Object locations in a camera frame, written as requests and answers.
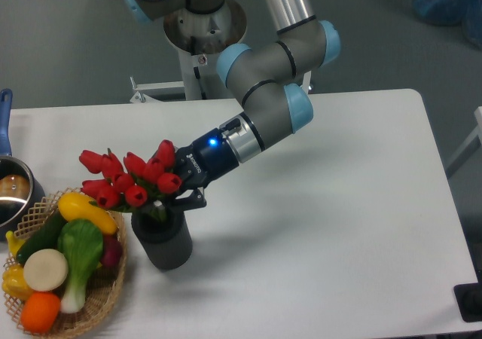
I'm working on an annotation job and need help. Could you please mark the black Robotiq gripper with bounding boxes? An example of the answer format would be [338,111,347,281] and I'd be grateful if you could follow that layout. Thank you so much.
[153,128,239,213]

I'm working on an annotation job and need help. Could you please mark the red tulip bouquet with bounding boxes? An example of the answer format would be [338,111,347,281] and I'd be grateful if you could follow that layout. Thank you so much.
[79,139,182,224]

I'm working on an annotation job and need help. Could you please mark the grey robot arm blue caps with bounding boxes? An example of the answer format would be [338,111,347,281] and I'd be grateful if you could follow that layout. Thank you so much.
[125,0,340,212]

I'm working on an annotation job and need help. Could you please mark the dark grey ribbed vase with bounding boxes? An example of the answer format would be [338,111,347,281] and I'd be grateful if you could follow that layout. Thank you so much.
[131,211,193,271]

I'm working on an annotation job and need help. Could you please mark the yellow squash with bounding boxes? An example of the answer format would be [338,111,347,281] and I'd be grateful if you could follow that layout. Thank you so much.
[57,191,118,235]

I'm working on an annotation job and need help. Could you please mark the green bok choy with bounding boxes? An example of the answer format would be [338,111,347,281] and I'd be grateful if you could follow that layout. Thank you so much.
[57,218,103,314]

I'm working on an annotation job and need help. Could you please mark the woven wicker basket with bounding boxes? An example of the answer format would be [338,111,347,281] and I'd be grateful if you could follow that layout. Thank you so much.
[1,188,127,338]

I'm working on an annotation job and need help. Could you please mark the dark green cucumber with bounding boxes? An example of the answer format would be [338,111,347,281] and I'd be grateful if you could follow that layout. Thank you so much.
[16,211,67,265]

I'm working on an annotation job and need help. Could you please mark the round cream white radish slice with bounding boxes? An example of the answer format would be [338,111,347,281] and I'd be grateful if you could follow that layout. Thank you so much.
[23,249,69,292]

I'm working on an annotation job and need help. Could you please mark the yellow banana tip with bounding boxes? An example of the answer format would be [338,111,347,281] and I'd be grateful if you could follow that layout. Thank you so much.
[5,231,26,257]

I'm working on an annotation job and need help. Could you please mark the orange fruit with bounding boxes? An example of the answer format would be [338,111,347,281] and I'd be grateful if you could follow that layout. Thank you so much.
[20,292,60,334]

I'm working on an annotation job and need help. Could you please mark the yellow bell pepper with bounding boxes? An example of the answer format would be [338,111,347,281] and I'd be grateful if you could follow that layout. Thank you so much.
[2,264,34,301]

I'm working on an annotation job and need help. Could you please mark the black device at table edge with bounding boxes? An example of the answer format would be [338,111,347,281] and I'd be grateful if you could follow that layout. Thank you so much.
[453,282,481,322]

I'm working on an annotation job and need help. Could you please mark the blue plastic bag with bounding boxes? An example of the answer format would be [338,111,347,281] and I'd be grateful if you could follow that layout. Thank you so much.
[410,0,481,48]

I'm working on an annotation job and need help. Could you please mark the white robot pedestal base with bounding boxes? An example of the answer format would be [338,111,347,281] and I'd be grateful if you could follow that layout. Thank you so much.
[126,0,315,100]

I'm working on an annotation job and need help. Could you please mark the steel pot blue handle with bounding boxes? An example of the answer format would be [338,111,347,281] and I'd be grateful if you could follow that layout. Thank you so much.
[1,88,44,241]

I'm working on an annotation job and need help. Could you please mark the white furniture frame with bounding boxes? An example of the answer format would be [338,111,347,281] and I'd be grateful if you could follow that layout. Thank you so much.
[445,106,481,179]

